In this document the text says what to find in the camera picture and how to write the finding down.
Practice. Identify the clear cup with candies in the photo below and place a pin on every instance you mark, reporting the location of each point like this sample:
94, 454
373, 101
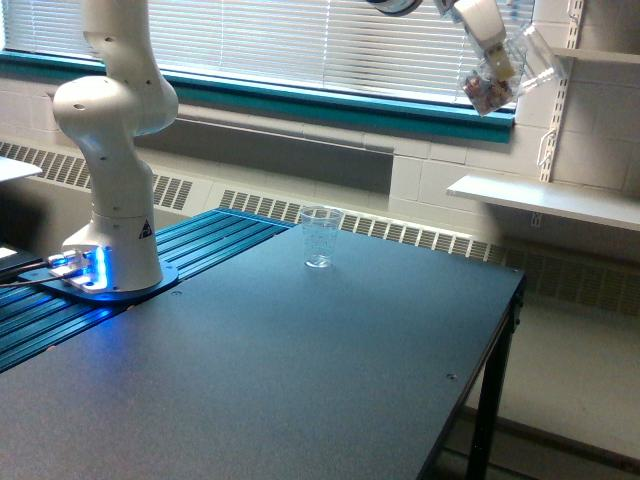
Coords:
520, 64

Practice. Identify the black table leg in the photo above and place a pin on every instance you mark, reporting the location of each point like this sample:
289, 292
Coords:
491, 391

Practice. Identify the white window blinds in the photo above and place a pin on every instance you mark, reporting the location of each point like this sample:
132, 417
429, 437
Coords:
341, 52

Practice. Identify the white wall shelf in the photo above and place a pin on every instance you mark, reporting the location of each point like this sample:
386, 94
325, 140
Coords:
597, 56
571, 202

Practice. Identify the white baseboard radiator vent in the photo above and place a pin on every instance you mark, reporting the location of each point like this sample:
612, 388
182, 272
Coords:
552, 273

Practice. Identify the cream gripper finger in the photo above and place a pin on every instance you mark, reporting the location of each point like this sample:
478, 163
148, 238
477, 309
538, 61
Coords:
498, 61

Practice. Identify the empty clear plastic cup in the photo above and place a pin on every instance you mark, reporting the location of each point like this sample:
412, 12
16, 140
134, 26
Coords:
320, 225

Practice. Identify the white lower wall shelf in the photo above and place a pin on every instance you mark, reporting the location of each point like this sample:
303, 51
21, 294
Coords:
571, 202

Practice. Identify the white shelf wall rail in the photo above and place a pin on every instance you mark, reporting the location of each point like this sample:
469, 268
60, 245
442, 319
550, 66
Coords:
550, 140

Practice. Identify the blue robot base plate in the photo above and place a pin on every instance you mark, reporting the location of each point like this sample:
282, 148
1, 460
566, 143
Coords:
116, 297

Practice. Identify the white tabletop at left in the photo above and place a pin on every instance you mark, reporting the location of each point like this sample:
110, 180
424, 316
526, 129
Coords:
11, 169

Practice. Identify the white upper wall shelf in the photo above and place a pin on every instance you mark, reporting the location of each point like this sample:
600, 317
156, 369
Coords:
597, 56

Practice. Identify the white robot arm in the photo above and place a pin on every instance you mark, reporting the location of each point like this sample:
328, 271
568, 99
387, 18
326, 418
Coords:
116, 252

